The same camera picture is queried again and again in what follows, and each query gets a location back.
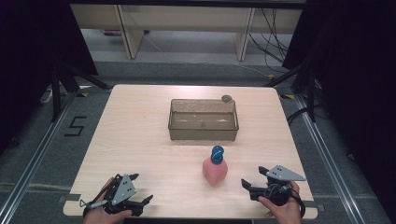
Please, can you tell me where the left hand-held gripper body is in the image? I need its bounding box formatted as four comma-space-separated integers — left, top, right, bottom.
79, 174, 145, 217

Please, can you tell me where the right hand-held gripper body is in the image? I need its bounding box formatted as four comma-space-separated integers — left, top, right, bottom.
248, 164, 307, 207

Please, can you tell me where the pink bottle with blue cap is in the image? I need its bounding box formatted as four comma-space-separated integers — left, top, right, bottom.
202, 145, 229, 187

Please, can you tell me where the clear brown plastic box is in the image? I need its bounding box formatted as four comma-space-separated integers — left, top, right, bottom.
167, 98, 240, 142

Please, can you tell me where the person's left hand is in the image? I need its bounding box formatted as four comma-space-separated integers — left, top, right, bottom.
82, 176, 134, 224

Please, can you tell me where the person's right hand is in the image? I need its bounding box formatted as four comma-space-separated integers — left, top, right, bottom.
257, 180, 304, 224

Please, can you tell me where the grey tape strip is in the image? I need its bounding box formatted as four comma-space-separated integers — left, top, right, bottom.
57, 192, 82, 203
302, 200, 327, 213

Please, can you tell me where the black metal stand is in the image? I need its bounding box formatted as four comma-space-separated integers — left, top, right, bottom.
49, 61, 112, 123
263, 61, 319, 124

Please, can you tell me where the black curtain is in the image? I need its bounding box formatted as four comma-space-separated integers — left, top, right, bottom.
0, 0, 99, 155
281, 0, 396, 223

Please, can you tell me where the black wrist strap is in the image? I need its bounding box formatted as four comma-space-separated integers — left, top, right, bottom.
290, 188, 307, 219

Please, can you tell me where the aluminium floor rail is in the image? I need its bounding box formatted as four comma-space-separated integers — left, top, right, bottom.
0, 92, 78, 224
293, 94, 366, 224

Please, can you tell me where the black floor cable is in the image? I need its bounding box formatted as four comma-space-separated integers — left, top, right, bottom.
285, 105, 314, 126

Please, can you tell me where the white coiled cable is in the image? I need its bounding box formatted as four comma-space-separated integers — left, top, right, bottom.
39, 88, 54, 105

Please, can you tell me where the bundle of black cables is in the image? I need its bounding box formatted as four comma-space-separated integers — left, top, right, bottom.
247, 7, 291, 75

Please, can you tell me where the light wooden desk frame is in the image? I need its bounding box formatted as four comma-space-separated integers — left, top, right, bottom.
70, 3, 304, 62

